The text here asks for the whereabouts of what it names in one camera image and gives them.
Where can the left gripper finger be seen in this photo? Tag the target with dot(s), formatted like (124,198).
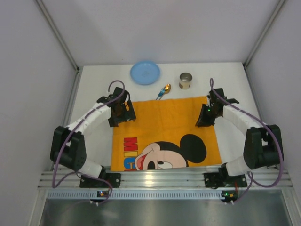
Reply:
(129,111)
(114,121)

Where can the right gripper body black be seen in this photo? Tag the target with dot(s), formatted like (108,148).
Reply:
(206,117)

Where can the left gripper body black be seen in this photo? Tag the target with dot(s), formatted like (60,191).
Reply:
(122,116)

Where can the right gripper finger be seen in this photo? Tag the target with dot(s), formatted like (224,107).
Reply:
(203,119)
(210,121)

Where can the orange cartoon mouse towel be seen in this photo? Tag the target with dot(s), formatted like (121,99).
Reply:
(164,136)

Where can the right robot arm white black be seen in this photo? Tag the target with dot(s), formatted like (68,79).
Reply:
(263,143)

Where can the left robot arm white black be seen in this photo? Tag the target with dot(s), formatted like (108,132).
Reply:
(68,146)

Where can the blue fork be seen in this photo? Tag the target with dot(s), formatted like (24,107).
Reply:
(160,93)

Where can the light blue plate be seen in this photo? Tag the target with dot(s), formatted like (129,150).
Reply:
(145,72)

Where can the small metal cup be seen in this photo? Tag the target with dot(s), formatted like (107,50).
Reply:
(185,80)

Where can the gold metal spoon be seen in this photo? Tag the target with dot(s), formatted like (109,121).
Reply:
(167,88)

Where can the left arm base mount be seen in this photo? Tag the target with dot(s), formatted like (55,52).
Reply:
(110,179)

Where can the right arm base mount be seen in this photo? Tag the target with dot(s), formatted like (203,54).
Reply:
(214,180)

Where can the aluminium rail beam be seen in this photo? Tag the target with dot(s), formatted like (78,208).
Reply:
(169,178)

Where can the slotted cable duct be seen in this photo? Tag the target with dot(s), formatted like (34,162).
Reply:
(141,194)

